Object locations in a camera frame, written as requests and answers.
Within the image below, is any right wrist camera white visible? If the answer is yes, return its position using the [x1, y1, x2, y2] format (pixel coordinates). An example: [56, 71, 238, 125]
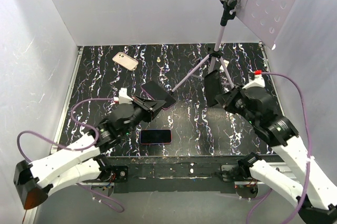
[242, 70, 265, 89]

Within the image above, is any black smartphone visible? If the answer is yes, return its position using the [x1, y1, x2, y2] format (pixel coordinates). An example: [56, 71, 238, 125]
[141, 80, 177, 110]
[140, 129, 172, 145]

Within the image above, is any aluminium rail frame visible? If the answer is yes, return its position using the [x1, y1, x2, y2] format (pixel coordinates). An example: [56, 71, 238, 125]
[59, 44, 278, 193]

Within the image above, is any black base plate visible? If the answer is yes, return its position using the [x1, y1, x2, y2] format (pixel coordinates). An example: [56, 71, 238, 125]
[106, 156, 242, 194]

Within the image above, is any tripod stand silver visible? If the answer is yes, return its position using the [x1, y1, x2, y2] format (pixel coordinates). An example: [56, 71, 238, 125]
[170, 0, 237, 95]

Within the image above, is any purple cable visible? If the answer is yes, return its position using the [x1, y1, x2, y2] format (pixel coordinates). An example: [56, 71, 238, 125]
[16, 97, 125, 213]
[246, 71, 313, 224]

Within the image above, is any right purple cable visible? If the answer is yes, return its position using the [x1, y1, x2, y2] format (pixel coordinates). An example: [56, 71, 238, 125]
[246, 71, 313, 224]

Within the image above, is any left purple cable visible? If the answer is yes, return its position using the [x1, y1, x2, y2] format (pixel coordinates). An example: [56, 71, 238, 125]
[16, 97, 125, 213]

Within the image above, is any pink phone case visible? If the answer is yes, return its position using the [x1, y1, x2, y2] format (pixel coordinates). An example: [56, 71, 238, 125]
[112, 52, 138, 71]

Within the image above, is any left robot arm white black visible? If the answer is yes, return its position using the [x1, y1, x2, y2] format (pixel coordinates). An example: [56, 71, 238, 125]
[13, 96, 165, 210]

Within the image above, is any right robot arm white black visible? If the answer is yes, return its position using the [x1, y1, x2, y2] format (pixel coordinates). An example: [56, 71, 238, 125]
[215, 86, 336, 223]

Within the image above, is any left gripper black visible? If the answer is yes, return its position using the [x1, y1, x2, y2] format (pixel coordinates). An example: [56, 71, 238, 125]
[122, 96, 166, 137]

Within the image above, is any black phone case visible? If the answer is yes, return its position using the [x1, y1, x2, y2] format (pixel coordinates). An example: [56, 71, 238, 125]
[204, 69, 223, 107]

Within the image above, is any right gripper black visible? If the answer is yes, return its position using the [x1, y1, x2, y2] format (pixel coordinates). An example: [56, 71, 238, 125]
[215, 83, 257, 126]

